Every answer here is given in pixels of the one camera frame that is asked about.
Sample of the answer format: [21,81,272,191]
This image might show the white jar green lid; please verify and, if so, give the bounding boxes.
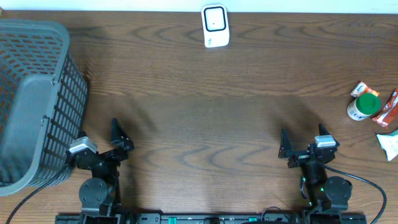
[346,93,381,121]

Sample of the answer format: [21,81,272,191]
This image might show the orange tissue pack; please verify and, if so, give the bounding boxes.
[350,82,379,98]

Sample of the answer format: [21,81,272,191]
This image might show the chocolate bar wrapper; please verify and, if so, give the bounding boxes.
[372,89,397,128]

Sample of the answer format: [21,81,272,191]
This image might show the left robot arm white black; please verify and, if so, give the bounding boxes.
[66,118,135,223]

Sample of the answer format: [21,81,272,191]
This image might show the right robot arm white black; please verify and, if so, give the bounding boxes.
[278,124,353,223]

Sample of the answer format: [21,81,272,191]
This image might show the white barcode scanner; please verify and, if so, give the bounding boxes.
[201,4,230,48]

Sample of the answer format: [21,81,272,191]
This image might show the grey plastic shopping basket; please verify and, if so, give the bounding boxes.
[1,19,88,196]

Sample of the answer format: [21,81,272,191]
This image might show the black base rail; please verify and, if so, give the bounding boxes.
[54,212,366,224]

